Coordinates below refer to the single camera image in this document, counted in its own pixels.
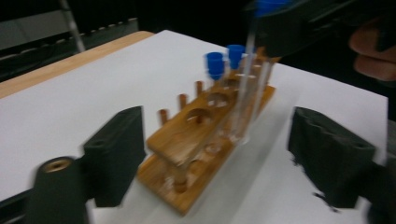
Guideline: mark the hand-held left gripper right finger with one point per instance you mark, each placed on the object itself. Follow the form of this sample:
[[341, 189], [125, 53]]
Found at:
[[333, 158]]

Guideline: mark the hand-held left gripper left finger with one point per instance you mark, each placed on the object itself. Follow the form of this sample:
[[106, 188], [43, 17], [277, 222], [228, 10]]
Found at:
[[116, 155]]

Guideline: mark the blue-capped glass test tube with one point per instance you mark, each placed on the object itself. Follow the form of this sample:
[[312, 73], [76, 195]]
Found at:
[[244, 93], [214, 63], [235, 55]]

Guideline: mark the wooden test tube rack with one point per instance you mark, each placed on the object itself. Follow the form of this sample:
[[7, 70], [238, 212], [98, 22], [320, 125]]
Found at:
[[183, 137]]

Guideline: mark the white table mat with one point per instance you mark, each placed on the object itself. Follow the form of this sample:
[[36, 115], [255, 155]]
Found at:
[[93, 93]]

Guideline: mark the grey metal stand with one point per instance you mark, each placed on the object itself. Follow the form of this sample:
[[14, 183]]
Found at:
[[31, 29]]

